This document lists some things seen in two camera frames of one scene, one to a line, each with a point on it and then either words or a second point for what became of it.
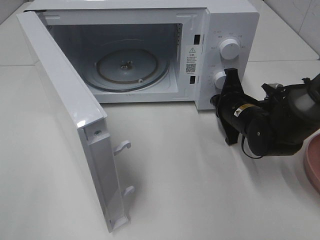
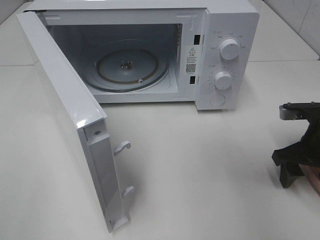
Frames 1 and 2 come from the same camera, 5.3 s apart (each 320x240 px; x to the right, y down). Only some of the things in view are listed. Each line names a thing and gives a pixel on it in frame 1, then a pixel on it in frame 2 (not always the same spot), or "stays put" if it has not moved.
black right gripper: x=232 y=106 -> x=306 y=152
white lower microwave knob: x=219 y=79 stays put
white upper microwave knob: x=230 y=49 stays put
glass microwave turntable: x=126 y=66 stays put
